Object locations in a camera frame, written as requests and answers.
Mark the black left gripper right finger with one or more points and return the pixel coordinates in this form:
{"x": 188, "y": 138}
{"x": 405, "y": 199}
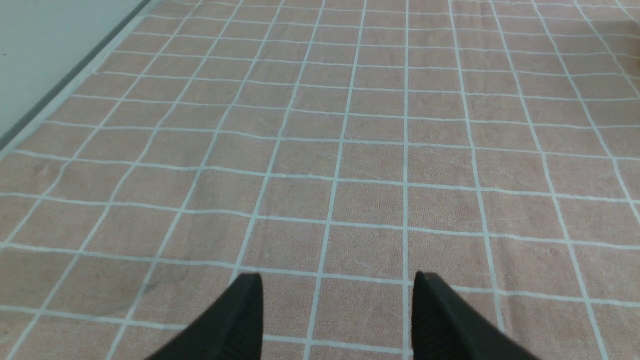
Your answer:
{"x": 445, "y": 327}

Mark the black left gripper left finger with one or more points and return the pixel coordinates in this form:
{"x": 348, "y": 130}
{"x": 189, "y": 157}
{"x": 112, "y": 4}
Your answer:
{"x": 232, "y": 328}

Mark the pink checkered tablecloth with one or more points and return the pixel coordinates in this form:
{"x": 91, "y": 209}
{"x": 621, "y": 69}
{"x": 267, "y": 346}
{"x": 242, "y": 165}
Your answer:
{"x": 336, "y": 147}

